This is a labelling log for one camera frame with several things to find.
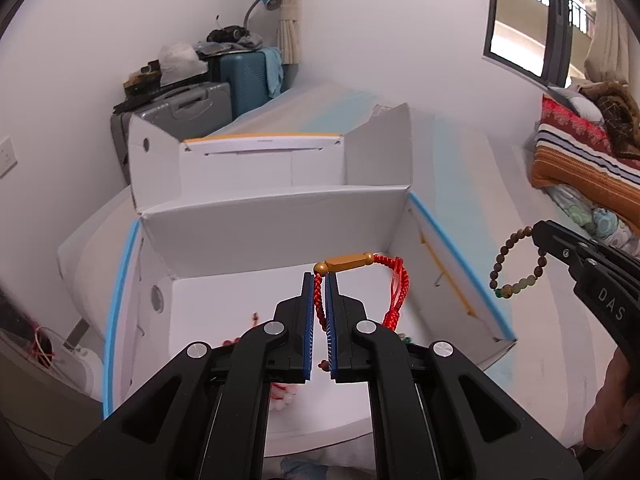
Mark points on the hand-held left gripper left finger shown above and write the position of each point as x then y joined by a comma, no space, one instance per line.
307,320

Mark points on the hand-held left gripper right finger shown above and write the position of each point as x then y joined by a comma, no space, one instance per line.
332,320

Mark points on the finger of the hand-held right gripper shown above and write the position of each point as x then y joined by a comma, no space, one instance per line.
562,255
555,230

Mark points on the white cardboard box blue trim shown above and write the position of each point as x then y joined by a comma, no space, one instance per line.
250,225

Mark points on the person's right hand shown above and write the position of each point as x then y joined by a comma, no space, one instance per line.
607,400

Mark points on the floral quilt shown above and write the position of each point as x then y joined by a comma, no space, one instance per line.
595,215

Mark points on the folded striped blanket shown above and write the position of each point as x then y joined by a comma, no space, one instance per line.
570,160

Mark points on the grey pillow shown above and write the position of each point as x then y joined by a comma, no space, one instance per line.
580,105

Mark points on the brown fur blanket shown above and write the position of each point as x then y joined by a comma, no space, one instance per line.
617,115

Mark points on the cream curtain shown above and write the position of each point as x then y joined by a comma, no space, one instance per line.
290,20
612,35

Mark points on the dark framed window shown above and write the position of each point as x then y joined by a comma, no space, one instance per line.
515,20

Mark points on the grey suitcase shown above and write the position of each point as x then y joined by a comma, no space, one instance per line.
200,105

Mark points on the teal suitcase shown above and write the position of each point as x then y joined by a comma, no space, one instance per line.
240,80

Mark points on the light blue cloth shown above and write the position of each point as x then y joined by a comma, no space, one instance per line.
273,72

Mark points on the white plastic bag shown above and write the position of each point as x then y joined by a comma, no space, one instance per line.
180,60

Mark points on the dark clothes pile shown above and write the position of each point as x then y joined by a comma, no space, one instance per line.
227,35

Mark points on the white wall outlet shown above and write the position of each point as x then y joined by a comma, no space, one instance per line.
7,156

